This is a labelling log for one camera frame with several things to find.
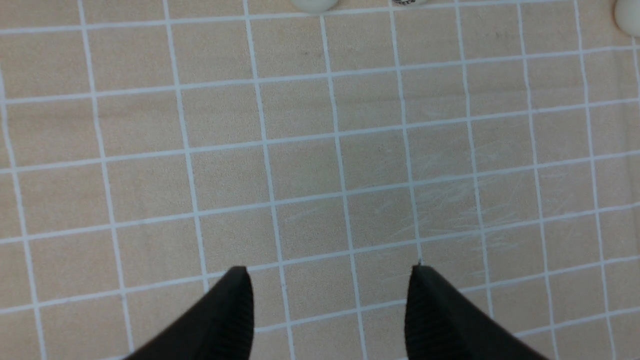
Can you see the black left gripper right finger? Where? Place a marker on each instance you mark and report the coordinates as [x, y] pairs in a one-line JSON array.
[[441, 324]]

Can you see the checkered beige tablecloth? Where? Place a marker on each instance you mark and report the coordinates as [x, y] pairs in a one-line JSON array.
[[149, 145]]

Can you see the white ball upper left group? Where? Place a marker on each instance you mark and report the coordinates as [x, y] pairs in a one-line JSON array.
[[409, 2]]

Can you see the white ball lower left plain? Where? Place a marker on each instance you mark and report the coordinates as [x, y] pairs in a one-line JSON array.
[[627, 16]]

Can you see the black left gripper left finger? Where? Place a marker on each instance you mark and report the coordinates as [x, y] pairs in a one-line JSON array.
[[220, 326]]

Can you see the white ball lower left logo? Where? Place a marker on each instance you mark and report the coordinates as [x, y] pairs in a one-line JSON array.
[[314, 6]]

